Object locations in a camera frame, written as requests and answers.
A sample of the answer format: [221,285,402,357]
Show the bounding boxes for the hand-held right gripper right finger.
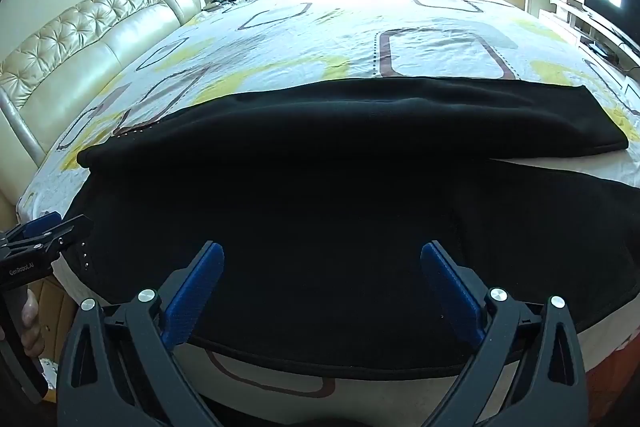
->
[419,242,588,427]

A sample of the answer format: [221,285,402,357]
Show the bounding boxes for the white television stand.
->
[550,0,640,78]

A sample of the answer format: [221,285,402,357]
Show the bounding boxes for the black cable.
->
[202,0,251,12]

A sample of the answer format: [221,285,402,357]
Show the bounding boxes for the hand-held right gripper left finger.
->
[57,241,236,427]

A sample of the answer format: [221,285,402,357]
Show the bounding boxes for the person's left hand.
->
[20,289,47,358]

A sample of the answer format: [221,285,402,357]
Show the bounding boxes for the patterned bed sheet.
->
[15,0,640,400]

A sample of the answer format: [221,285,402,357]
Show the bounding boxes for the black pants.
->
[65,76,640,380]

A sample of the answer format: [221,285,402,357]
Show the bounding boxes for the cream tufted headboard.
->
[0,0,208,208]

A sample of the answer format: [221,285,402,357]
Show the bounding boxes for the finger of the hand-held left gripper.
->
[0,215,94,266]
[10,213,63,240]

